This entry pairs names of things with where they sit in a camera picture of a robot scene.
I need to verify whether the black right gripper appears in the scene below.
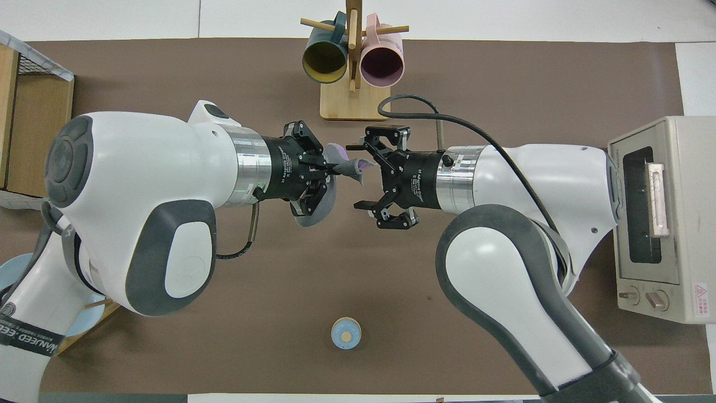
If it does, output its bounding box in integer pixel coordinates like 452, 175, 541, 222
347, 125, 442, 231

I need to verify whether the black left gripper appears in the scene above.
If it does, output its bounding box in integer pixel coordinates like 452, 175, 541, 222
262, 120, 343, 218

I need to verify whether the purple and grey towel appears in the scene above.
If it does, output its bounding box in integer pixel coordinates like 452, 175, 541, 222
294, 143, 375, 227

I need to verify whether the wooden plate rack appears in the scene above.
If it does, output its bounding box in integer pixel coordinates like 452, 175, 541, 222
56, 298, 122, 356

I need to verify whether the wooden mug tree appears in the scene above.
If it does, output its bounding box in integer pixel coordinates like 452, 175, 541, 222
300, 0, 410, 121

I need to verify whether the brown table mat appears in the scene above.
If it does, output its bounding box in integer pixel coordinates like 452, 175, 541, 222
0, 38, 714, 395

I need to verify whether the dark teal mug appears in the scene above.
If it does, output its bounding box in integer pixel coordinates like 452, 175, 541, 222
302, 11, 350, 85

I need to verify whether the pink mug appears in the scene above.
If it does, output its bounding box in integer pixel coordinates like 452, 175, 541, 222
360, 14, 405, 88

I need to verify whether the blue call bell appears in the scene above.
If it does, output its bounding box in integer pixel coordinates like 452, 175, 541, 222
331, 317, 362, 350

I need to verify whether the wooden shelf box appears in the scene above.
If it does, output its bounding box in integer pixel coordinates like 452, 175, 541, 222
0, 44, 75, 198

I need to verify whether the cream toaster oven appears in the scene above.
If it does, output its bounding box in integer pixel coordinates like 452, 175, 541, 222
608, 116, 716, 324

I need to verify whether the white paper wrap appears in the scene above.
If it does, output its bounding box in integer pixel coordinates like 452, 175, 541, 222
0, 190, 46, 211

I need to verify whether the light blue plate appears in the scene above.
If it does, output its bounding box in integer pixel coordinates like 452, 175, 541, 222
0, 253, 107, 338

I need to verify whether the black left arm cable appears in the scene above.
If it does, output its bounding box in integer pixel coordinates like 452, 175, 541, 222
215, 201, 261, 261

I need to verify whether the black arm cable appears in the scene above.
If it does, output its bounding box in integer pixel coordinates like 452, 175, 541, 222
378, 94, 560, 236
215, 201, 261, 261

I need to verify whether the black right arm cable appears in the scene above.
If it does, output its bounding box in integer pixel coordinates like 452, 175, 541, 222
378, 94, 560, 236

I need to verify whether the black wire basket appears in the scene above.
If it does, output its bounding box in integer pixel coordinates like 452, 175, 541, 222
11, 50, 46, 77

